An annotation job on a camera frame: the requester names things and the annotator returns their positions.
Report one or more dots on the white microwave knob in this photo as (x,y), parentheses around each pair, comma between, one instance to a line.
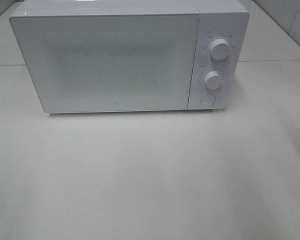
(213,80)
(219,48)

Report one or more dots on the round white door button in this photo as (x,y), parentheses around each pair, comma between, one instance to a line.
(207,100)

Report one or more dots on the white microwave door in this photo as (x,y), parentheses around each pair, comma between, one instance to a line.
(85,64)

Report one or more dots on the white microwave oven body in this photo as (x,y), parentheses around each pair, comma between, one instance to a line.
(217,18)

